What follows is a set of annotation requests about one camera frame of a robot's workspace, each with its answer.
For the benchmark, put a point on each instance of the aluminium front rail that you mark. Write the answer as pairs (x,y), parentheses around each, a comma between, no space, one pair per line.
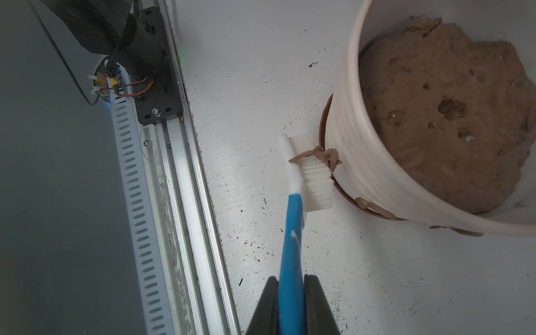
(182,277)

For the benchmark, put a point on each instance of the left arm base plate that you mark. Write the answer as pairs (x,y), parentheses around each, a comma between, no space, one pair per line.
(161,98)

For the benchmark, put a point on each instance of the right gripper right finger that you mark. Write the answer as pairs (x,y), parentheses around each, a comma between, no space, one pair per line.
(319,316)

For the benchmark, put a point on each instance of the white ceramic pot with soil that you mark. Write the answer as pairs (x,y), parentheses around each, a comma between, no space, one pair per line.
(434,115)

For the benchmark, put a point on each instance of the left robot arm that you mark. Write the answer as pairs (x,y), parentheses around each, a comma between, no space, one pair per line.
(113,29)

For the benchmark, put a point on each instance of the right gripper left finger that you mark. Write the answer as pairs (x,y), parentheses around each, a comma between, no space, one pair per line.
(265,319)

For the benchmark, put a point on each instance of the blue white scrub brush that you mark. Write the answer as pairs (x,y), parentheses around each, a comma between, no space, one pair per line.
(310,189)

